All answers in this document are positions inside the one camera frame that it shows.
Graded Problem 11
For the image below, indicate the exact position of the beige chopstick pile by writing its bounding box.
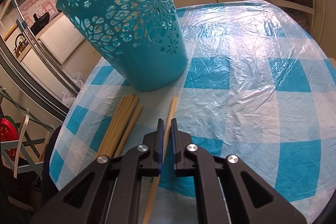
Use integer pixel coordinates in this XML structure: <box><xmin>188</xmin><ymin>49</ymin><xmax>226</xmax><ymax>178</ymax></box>
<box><xmin>113</xmin><ymin>105</ymin><xmax>143</xmax><ymax>158</ymax></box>
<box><xmin>104</xmin><ymin>96</ymin><xmax>138</xmax><ymax>157</ymax></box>
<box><xmin>95</xmin><ymin>96</ymin><xmax>128</xmax><ymax>159</ymax></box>
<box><xmin>100</xmin><ymin>93</ymin><xmax>134</xmax><ymax>156</ymax></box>

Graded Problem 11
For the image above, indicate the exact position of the blue white checkered tablecloth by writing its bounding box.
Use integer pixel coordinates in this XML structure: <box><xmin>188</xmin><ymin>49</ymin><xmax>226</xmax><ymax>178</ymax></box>
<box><xmin>50</xmin><ymin>1</ymin><xmax>335</xmax><ymax>223</ymax></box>

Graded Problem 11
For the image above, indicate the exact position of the teal perforated plastic basket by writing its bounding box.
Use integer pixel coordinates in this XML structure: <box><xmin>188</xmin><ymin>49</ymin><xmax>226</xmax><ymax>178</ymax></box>
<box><xmin>56</xmin><ymin>0</ymin><xmax>188</xmax><ymax>92</ymax></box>

